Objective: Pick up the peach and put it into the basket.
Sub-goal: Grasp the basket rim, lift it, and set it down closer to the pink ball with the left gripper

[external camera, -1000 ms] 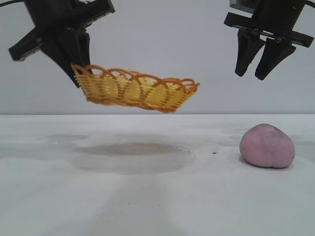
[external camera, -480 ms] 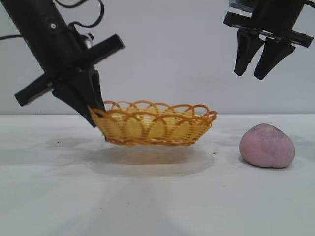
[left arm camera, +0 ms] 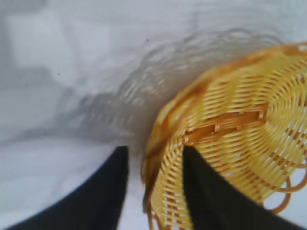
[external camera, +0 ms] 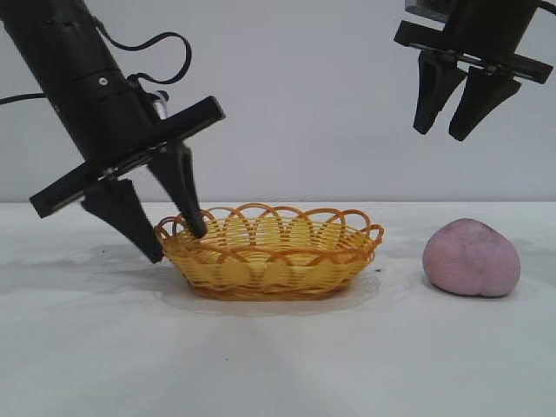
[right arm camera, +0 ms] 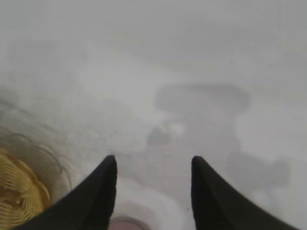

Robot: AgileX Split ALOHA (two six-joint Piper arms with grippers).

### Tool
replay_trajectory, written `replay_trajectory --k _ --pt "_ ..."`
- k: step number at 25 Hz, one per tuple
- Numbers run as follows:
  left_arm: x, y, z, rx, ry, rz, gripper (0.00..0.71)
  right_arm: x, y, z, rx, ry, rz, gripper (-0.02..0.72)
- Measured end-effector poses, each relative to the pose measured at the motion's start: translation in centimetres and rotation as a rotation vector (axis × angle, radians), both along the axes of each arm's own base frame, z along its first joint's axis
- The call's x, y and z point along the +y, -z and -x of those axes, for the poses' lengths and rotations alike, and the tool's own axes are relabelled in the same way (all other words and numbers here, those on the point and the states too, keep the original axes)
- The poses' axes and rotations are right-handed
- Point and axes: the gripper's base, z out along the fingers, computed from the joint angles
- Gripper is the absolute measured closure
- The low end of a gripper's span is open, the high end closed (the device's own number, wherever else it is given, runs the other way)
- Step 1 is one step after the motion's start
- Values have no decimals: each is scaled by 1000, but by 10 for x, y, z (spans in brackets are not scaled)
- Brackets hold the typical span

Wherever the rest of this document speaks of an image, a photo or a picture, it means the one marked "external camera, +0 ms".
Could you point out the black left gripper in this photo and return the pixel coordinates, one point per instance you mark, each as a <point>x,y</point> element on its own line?
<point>108,126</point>

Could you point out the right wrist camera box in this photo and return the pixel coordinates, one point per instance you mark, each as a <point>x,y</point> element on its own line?
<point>428,8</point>

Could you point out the pink peach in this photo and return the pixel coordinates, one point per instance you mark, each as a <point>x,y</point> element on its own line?
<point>471,260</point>

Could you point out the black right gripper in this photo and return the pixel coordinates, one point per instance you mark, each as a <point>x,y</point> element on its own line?
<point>491,30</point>

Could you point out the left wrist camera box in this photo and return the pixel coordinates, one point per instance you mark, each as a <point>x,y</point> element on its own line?
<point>160,104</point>

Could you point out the yellow woven wicker basket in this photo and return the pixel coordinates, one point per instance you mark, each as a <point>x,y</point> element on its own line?
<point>269,269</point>

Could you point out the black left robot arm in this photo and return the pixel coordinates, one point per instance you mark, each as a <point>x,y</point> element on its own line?
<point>56,39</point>

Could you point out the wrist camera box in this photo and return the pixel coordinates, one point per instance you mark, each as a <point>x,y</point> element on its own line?
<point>160,104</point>
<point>428,8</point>

